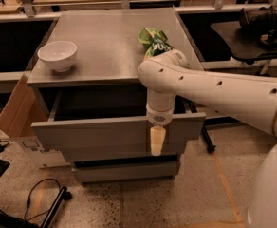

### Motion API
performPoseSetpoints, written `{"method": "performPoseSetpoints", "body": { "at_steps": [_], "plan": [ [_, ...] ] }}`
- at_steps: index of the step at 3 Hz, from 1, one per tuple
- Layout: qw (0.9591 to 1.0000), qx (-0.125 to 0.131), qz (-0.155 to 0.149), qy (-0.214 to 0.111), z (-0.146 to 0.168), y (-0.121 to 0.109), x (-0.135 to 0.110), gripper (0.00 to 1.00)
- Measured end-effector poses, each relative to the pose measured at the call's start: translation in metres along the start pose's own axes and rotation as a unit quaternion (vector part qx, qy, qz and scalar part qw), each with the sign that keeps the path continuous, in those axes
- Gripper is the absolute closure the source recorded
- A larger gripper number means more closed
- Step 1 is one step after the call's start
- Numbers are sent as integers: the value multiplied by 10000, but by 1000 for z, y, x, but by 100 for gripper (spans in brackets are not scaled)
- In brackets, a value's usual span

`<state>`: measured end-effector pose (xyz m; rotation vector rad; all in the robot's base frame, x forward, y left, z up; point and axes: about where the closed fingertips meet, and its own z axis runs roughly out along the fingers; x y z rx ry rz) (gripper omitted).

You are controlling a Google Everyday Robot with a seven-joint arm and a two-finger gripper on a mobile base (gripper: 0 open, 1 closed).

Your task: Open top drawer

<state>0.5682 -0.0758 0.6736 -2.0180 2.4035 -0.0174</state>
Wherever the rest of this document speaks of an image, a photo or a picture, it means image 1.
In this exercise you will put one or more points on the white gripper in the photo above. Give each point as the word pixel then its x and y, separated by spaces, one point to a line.
pixel 159 117

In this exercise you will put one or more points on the grey top drawer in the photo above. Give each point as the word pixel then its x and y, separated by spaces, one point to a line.
pixel 112 117

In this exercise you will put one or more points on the grey drawer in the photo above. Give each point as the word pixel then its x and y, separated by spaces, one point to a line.
pixel 127 172
pixel 112 117
pixel 82 153

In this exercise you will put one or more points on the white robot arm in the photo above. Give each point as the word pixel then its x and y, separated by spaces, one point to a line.
pixel 165 77

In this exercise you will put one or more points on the grey middle drawer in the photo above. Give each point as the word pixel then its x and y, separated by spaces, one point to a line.
pixel 82 153

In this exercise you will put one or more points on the grey bottom drawer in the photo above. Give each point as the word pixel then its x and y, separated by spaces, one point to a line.
pixel 127 172

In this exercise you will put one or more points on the grey drawer cabinet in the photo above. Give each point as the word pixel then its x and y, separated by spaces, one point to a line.
pixel 108 57

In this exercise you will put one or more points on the green chip bag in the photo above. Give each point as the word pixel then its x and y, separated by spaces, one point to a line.
pixel 154 41

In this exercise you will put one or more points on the black stand leg with wheel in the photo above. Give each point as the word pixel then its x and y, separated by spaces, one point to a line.
pixel 63 196

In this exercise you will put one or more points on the black side table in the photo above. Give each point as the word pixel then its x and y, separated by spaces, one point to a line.
pixel 239 41

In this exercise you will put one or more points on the white bowl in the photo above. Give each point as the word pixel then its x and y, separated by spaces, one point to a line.
pixel 59 55

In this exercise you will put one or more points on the cardboard box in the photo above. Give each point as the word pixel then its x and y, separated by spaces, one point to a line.
pixel 21 110

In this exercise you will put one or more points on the black device on table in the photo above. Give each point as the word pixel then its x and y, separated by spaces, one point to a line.
pixel 262 23

